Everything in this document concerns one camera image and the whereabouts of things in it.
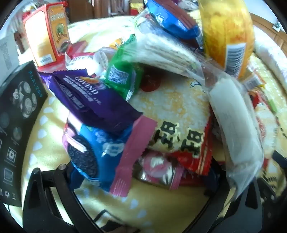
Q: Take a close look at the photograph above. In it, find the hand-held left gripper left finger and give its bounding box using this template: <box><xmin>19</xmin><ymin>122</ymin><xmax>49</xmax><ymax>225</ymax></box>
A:
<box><xmin>22</xmin><ymin>165</ymin><xmax>106</xmax><ymax>233</ymax></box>

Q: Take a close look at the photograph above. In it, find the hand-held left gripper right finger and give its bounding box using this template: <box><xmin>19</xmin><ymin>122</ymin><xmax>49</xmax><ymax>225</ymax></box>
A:
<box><xmin>179</xmin><ymin>177</ymin><xmax>269</xmax><ymax>233</ymax></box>

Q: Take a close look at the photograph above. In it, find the pink silver snack packet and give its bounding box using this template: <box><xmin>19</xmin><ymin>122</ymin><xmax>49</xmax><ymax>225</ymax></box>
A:
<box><xmin>132</xmin><ymin>152</ymin><xmax>184</xmax><ymax>191</ymax></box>

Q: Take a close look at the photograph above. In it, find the clear rice cracker packet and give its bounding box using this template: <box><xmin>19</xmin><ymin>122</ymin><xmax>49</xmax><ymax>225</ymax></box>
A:
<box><xmin>132</xmin><ymin>10</ymin><xmax>265</xmax><ymax>200</ymax></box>

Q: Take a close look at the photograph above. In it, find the pile of mixed snack packets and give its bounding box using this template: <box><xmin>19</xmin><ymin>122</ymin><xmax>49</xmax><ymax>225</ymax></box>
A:
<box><xmin>38</xmin><ymin>0</ymin><xmax>287</xmax><ymax>200</ymax></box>

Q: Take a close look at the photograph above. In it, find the blue cookie packet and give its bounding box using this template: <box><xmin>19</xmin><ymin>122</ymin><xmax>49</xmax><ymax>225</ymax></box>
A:
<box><xmin>62</xmin><ymin>112</ymin><xmax>135</xmax><ymax>192</ymax></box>

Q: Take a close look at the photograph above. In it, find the purple snack packet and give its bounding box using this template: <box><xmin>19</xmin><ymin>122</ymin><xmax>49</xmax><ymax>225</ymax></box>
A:
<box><xmin>39</xmin><ymin>68</ymin><xmax>144</xmax><ymax>137</ymax></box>

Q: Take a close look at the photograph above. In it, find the black carton box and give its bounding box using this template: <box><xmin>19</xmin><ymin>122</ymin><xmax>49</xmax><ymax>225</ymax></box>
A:
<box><xmin>0</xmin><ymin>60</ymin><xmax>48</xmax><ymax>208</ymax></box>

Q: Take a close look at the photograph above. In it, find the red rice cracker packet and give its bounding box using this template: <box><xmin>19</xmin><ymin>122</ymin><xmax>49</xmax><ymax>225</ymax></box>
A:
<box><xmin>249</xmin><ymin>87</ymin><xmax>287</xmax><ymax>186</ymax></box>
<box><xmin>129</xmin><ymin>74</ymin><xmax>214</xmax><ymax>178</ymax></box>

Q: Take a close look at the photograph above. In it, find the green snack packet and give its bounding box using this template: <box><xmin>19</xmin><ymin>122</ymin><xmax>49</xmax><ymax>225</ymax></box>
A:
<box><xmin>104</xmin><ymin>34</ymin><xmax>145</xmax><ymax>102</ymax></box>

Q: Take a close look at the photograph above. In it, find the flat red box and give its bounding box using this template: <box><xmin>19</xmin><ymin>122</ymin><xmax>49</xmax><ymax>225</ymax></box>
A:
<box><xmin>38</xmin><ymin>41</ymin><xmax>90</xmax><ymax>72</ymax></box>

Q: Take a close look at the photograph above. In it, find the white carton box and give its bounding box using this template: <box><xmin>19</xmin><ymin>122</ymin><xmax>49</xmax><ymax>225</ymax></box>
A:
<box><xmin>0</xmin><ymin>34</ymin><xmax>21</xmax><ymax>87</ymax></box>

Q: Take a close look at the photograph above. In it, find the orange red carton box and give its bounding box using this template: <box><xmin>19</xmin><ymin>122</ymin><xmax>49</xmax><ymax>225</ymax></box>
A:
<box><xmin>22</xmin><ymin>4</ymin><xmax>72</xmax><ymax>68</ymax></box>

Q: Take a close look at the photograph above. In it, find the brown wooden wardrobe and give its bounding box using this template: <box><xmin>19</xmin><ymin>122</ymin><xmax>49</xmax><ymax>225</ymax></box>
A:
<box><xmin>67</xmin><ymin>0</ymin><xmax>148</xmax><ymax>24</ymax></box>

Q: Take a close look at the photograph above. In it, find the yellow snack packet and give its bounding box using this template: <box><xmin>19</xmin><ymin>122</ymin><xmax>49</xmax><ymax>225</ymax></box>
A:
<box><xmin>198</xmin><ymin>0</ymin><xmax>256</xmax><ymax>80</ymax></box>

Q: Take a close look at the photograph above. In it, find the wooden headboard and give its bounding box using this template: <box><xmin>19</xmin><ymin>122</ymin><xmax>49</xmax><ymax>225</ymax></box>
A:
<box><xmin>249</xmin><ymin>12</ymin><xmax>287</xmax><ymax>54</ymax></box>

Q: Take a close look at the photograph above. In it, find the blue red snack packet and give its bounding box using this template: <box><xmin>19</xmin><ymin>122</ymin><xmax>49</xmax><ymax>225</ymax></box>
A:
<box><xmin>143</xmin><ymin>0</ymin><xmax>203</xmax><ymax>44</ymax></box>

